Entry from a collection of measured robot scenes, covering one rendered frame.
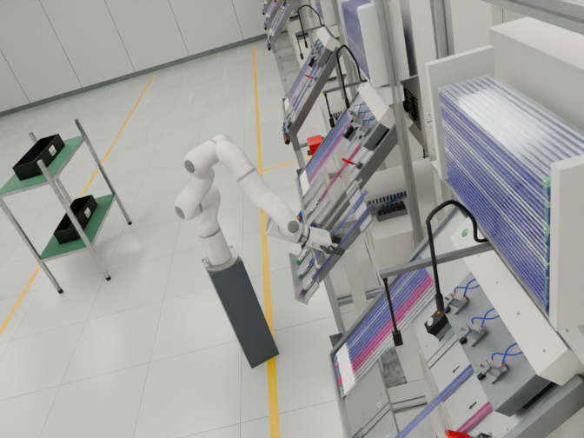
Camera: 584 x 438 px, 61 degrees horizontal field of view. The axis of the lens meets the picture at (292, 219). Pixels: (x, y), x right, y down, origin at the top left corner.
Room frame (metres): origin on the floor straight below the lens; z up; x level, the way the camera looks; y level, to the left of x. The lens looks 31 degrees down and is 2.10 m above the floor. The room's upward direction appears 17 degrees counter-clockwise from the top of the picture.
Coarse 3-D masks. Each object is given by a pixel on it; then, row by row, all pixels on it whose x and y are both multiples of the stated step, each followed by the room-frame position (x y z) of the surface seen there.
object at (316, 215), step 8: (320, 176) 2.47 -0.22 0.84; (320, 184) 2.40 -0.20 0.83; (312, 192) 2.43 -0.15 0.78; (320, 192) 2.33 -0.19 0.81; (304, 200) 2.46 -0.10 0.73; (312, 200) 2.36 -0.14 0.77; (328, 200) 2.17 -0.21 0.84; (304, 208) 2.37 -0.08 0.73; (320, 208) 2.21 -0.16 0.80; (328, 208) 2.12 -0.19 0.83; (312, 216) 2.23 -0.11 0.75; (320, 216) 2.14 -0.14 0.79
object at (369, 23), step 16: (336, 0) 2.62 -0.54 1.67; (368, 16) 2.01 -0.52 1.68; (400, 16) 2.00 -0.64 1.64; (368, 32) 2.01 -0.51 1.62; (400, 32) 2.00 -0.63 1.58; (368, 48) 2.01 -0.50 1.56; (400, 48) 2.00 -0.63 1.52; (368, 64) 2.02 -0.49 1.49; (384, 64) 2.01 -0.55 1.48; (400, 64) 2.00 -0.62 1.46; (368, 80) 2.14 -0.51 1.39; (384, 80) 2.01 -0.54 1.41; (400, 80) 2.01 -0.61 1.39; (384, 192) 2.38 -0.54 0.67; (400, 192) 2.33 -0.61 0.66; (384, 208) 2.20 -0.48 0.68; (400, 208) 2.18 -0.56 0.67; (336, 224) 2.75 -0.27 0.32; (352, 224) 2.74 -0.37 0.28; (320, 256) 2.02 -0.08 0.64
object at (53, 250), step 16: (80, 128) 4.32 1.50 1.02; (80, 144) 4.15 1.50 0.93; (64, 160) 3.80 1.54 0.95; (96, 160) 4.32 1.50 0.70; (16, 176) 3.77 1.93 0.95; (48, 176) 3.46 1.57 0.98; (0, 192) 3.52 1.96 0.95; (16, 192) 3.48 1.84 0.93; (64, 192) 4.36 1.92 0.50; (112, 192) 4.32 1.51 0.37; (64, 208) 3.46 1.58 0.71; (96, 208) 4.13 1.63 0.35; (16, 224) 3.49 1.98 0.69; (96, 224) 3.80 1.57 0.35; (80, 240) 3.61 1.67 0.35; (48, 256) 3.50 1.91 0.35; (96, 256) 3.46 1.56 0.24; (48, 272) 3.49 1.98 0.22
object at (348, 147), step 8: (360, 96) 2.66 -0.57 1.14; (352, 104) 2.69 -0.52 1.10; (344, 144) 2.44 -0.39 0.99; (352, 144) 2.34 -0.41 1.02; (344, 152) 2.37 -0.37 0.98; (352, 152) 2.28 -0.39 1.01; (360, 152) 2.20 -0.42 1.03; (368, 152) 2.11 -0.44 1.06; (352, 160) 2.22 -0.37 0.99; (360, 160) 2.14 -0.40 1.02; (352, 168) 2.17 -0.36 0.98
